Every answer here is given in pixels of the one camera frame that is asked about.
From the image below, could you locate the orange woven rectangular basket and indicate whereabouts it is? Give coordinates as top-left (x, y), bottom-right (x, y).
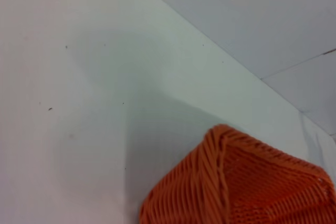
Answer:
top-left (138, 124), bottom-right (336, 224)

